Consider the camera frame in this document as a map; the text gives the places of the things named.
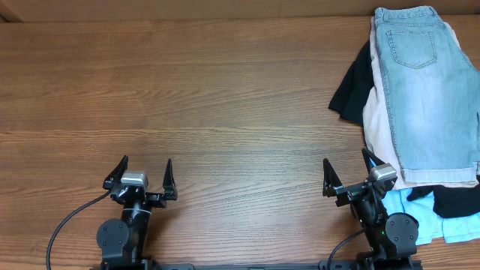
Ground light blue shirt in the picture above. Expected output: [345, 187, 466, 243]
[382, 188, 479, 245]

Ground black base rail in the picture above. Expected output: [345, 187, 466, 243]
[89, 259, 424, 270]

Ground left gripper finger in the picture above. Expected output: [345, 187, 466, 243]
[103, 155, 128, 190]
[162, 158, 178, 200]

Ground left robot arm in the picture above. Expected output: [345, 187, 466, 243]
[97, 156, 178, 270]

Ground beige shorts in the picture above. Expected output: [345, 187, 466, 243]
[362, 17, 479, 190]

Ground light blue denim shorts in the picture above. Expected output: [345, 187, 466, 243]
[374, 6, 479, 183]

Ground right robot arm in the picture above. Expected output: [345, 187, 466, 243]
[322, 148, 422, 270]

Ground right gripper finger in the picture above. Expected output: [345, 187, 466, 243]
[361, 147, 385, 172]
[322, 158, 343, 197]

